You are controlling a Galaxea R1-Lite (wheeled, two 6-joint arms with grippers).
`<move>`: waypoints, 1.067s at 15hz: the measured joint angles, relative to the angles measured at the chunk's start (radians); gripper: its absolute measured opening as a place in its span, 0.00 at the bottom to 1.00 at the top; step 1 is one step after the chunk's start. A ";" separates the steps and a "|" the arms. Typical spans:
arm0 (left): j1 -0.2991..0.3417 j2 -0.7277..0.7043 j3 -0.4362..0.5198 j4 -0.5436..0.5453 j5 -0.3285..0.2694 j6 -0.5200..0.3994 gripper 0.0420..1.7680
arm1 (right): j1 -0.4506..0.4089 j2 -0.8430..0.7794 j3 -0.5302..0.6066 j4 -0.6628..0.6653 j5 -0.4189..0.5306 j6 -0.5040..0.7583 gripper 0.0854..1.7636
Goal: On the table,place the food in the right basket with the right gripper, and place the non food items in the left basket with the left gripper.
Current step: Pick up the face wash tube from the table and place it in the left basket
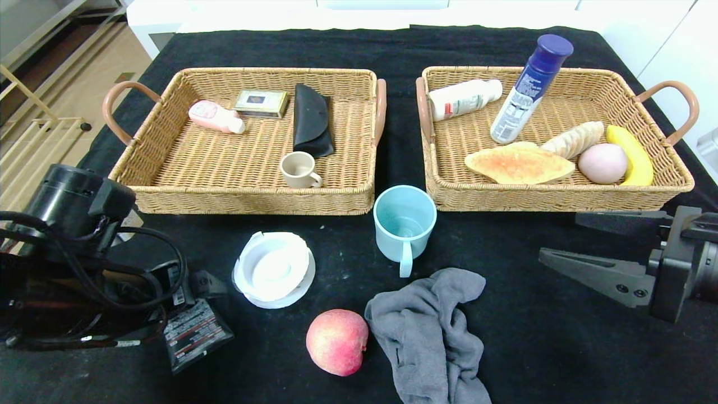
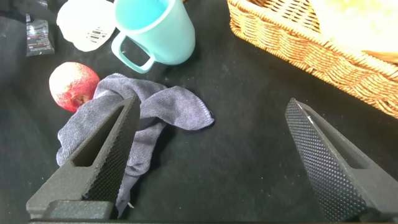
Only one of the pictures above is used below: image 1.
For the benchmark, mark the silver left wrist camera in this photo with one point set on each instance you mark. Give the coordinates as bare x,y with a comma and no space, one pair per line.
129,227

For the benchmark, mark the flat toasted bread slice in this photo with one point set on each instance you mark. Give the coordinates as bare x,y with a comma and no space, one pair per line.
519,164

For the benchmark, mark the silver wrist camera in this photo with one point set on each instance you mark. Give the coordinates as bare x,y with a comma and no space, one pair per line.
129,227
709,154

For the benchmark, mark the red apple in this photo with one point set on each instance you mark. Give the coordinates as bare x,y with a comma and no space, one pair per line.
336,342

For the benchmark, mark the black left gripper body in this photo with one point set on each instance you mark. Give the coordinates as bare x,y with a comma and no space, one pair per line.
178,292

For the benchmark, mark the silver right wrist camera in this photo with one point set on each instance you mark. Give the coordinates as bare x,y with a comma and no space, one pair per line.
709,154

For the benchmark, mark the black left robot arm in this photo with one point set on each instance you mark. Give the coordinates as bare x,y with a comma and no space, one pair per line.
61,202

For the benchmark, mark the pale pink round fruit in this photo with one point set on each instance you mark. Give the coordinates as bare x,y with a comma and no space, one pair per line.
601,163

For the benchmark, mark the white plastic bottle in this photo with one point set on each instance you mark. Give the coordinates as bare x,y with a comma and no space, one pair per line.
463,100

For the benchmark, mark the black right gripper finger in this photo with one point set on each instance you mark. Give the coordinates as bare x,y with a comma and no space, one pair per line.
622,220
606,275

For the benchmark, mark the light wooden wheeled rack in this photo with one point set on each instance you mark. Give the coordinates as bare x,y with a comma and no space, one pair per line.
33,120

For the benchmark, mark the spray can with blue cap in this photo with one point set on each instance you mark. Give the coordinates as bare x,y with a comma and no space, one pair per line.
527,90

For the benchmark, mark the wooden shelf unit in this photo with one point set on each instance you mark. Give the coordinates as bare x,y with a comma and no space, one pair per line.
39,33

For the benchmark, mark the light blue plastic mug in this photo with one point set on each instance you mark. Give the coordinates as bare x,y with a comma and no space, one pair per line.
401,224

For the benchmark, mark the white plastic lid dish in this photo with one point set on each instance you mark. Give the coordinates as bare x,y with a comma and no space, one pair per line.
275,269

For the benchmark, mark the yellow banana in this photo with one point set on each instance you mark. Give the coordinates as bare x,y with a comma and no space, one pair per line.
634,154

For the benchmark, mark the black soft pouch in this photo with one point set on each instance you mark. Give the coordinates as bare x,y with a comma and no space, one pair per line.
311,120

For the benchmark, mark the golden striped croissant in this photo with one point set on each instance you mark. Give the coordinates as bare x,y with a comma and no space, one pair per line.
572,140

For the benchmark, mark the grey cloth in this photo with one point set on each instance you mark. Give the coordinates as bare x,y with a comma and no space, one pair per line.
426,336

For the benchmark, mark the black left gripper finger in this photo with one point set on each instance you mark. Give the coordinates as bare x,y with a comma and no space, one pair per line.
210,285

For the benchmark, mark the small gold box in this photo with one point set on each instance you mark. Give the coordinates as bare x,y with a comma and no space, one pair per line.
261,102

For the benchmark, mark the pink and white small bottle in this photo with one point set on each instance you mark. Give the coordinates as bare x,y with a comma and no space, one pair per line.
216,116

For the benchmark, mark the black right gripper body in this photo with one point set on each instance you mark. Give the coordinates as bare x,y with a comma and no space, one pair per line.
671,269

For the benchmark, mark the dark jar with printed label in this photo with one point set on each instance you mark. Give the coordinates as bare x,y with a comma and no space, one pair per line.
196,336

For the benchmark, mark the small beige ceramic cup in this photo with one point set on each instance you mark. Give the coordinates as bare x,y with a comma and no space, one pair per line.
297,168

